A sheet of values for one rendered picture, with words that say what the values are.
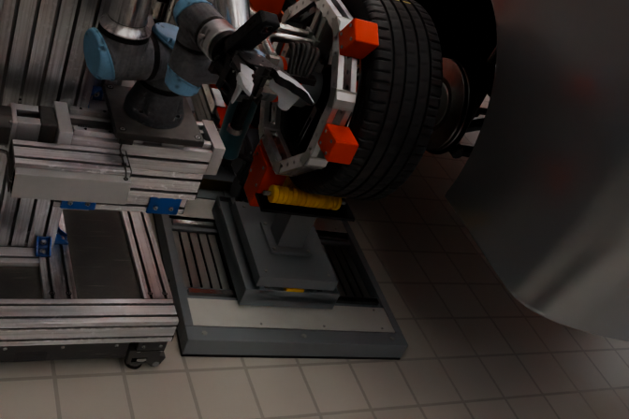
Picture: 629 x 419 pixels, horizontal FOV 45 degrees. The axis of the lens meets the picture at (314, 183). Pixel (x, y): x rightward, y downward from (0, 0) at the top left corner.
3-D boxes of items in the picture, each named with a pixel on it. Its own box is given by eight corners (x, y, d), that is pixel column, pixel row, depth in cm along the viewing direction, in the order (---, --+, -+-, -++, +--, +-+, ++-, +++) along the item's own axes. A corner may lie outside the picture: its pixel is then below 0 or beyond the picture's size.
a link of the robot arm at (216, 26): (237, 21, 146) (203, 14, 140) (249, 34, 143) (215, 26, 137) (222, 55, 149) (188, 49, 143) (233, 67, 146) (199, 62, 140)
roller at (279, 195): (343, 214, 249) (350, 201, 246) (262, 205, 236) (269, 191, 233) (338, 203, 253) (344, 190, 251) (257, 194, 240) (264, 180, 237)
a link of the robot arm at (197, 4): (198, 29, 156) (210, -8, 151) (224, 56, 149) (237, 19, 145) (165, 26, 150) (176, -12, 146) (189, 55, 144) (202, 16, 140)
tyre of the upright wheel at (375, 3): (316, 149, 282) (393, 239, 228) (258, 140, 272) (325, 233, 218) (374, -23, 258) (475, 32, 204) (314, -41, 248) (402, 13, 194)
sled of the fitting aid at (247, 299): (331, 310, 270) (342, 292, 265) (238, 307, 254) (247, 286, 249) (294, 221, 307) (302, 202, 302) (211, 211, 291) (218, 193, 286)
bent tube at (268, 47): (330, 79, 209) (344, 45, 203) (267, 65, 200) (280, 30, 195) (313, 48, 222) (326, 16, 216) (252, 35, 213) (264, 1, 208)
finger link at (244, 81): (240, 118, 127) (241, 97, 135) (255, 89, 125) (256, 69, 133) (223, 110, 126) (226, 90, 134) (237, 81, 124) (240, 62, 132)
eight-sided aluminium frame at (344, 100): (307, 209, 226) (380, 52, 198) (287, 208, 223) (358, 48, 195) (264, 111, 266) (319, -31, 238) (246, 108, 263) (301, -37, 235)
